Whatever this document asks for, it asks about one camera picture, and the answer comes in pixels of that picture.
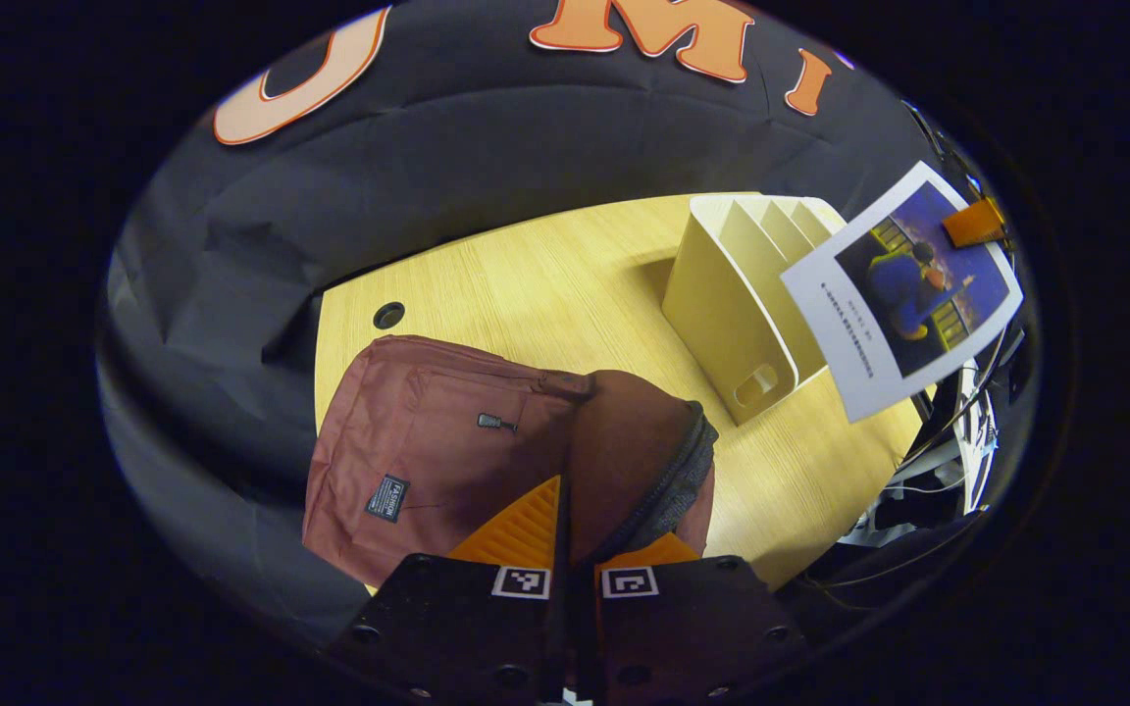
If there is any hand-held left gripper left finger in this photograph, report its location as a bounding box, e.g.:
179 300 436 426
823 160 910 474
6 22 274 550
325 476 572 706

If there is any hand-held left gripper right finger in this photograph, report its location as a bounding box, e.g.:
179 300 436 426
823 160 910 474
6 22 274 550
590 532 813 706

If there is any blue cover book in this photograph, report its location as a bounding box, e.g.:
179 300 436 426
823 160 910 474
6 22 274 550
780 161 1026 424

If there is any maroon schoolbag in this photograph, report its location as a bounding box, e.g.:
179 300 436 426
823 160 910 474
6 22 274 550
301 334 721 591

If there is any white bookshelf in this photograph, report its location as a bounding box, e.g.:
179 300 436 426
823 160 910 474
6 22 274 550
660 193 851 427

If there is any white electronic device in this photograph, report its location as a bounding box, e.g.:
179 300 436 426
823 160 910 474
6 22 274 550
950 358 1001 518

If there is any black backdrop cloth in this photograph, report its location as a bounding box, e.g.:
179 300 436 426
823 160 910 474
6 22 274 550
97 0 978 653

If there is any bundle of loose cables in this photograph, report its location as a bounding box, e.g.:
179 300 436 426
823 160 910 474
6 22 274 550
835 412 993 594

